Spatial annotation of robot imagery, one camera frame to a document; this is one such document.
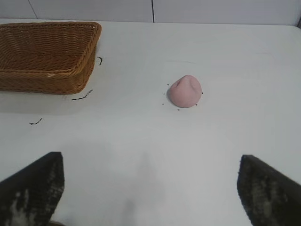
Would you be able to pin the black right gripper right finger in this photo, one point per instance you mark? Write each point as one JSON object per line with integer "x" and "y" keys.
{"x": 268, "y": 193}

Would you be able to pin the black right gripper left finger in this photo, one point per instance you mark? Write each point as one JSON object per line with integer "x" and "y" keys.
{"x": 30, "y": 188}

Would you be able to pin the pink peach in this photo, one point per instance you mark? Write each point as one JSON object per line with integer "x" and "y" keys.
{"x": 184, "y": 93}

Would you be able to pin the brown wicker basket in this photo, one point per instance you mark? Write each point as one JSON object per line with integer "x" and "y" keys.
{"x": 47, "y": 54}

